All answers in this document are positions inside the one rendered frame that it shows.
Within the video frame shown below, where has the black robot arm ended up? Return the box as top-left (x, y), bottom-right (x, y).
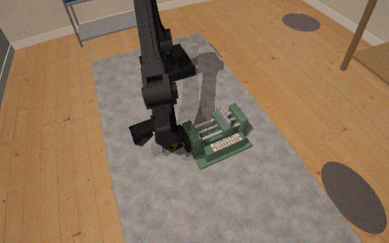
top-left (129, 0), bottom-right (181, 146)

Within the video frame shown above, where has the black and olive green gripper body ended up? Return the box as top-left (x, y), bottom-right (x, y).
top-left (163, 122), bottom-right (184, 149)

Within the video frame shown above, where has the green bench vise with handwheel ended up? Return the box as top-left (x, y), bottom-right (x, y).
top-left (176, 103), bottom-right (252, 170)

